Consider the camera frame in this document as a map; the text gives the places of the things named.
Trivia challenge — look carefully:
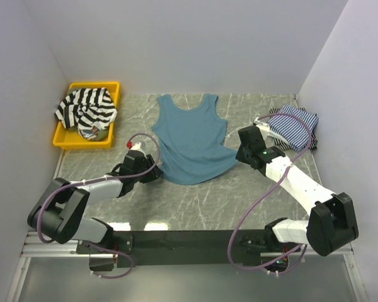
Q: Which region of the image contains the teal tank top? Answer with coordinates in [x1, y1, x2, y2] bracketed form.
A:
[152, 94, 237, 186]

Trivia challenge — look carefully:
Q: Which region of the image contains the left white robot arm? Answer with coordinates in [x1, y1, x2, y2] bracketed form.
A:
[27, 149, 163, 253]

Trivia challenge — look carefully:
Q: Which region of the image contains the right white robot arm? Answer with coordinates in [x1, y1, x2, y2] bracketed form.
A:
[236, 125, 359, 256]

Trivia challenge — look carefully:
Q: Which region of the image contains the blue white striped folded top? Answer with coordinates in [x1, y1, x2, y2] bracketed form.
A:
[266, 103, 319, 152]

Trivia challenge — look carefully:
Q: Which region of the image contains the yellow plastic bin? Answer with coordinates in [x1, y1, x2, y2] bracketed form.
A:
[52, 81, 121, 150]

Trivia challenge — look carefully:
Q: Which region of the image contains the black white striped top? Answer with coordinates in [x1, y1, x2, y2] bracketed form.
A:
[55, 87, 117, 136]

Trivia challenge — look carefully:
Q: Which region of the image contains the black base beam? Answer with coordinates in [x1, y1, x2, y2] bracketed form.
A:
[75, 228, 303, 270]

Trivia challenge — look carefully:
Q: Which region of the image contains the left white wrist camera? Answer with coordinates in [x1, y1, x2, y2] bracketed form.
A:
[127, 141, 146, 155]

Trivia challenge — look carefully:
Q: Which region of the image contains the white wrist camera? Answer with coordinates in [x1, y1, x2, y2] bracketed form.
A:
[127, 141, 146, 155]
[253, 118, 270, 139]

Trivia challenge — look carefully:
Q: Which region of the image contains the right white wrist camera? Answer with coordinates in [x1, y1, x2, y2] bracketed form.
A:
[253, 118, 270, 139]

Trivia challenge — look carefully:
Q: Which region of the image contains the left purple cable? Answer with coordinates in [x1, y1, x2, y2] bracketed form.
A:
[36, 133, 163, 280]

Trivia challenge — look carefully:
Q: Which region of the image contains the purple cable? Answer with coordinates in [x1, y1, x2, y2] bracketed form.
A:
[227, 113, 316, 277]
[36, 133, 163, 280]

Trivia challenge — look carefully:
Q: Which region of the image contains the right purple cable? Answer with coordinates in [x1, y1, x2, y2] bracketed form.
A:
[227, 113, 316, 277]

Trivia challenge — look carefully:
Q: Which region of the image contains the aluminium rail frame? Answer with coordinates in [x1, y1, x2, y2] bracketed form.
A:
[21, 228, 355, 259]

